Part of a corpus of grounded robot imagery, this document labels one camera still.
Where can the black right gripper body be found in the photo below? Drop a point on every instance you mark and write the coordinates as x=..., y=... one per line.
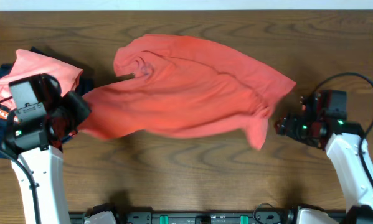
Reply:
x=296, y=127

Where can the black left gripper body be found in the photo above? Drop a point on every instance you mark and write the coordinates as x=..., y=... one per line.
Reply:
x=69, y=113

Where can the red t-shirt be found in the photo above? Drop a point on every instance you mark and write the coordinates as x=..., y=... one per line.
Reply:
x=180, y=86

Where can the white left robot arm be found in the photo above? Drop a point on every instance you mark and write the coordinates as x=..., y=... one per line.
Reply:
x=35, y=140

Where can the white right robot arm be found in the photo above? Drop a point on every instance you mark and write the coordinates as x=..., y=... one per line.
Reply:
x=346, y=148

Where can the folded pink shirt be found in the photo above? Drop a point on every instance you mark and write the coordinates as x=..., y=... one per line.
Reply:
x=30, y=63

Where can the folded navy Maxxis shirt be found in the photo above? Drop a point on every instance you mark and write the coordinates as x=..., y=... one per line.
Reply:
x=6, y=105

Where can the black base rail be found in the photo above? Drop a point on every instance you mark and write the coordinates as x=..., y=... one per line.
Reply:
x=263, y=214

